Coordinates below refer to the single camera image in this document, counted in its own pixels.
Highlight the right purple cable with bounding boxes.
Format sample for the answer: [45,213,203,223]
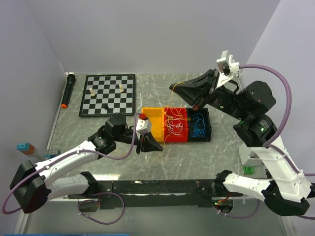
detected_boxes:
[218,63,315,220]

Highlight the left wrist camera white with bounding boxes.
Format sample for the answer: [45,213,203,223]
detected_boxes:
[136,119,152,135]

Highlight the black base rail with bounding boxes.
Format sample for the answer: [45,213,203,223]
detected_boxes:
[67,179,243,210]

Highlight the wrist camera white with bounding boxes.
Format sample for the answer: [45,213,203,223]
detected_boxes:
[136,119,152,135]
[216,50,240,89]

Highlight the blue toy brick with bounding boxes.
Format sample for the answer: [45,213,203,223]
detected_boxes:
[43,148,61,159]

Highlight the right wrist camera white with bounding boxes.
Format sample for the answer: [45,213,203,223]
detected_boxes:
[216,50,240,89]

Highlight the green toy brick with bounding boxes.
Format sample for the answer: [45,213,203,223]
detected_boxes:
[243,166,254,175]

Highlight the cream chess piece left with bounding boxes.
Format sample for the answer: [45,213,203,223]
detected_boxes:
[89,88,95,97]

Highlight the white cable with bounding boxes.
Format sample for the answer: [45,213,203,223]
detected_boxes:
[166,118,185,138]

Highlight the yellow plastic bin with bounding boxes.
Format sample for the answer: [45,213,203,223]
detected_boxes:
[142,107,164,143]

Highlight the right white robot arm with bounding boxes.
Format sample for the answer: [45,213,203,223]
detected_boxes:
[169,70,315,218]

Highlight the cream chess piece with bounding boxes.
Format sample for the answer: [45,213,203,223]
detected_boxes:
[119,84,124,92]
[89,88,95,97]

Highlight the cream chess piece right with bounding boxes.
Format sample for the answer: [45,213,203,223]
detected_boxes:
[119,84,124,92]

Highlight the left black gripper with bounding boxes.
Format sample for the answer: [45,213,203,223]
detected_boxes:
[114,128,162,153]

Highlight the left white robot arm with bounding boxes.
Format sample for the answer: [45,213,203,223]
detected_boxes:
[9,113,163,214]

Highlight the blue brown toy block stick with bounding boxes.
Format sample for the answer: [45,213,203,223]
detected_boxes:
[16,143,45,161]

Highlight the black white chessboard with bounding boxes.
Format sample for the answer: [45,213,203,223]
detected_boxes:
[79,74,136,118]

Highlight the white scanner device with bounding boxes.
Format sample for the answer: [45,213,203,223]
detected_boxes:
[239,144,262,167]

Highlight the black plastic bin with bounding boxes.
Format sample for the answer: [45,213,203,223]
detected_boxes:
[187,108,212,143]

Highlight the red plastic bin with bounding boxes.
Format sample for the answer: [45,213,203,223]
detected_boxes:
[164,107,189,143]

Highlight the black marker orange cap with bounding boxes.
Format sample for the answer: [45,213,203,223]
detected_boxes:
[61,74,76,109]

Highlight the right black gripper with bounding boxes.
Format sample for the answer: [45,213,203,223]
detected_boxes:
[170,68,249,120]

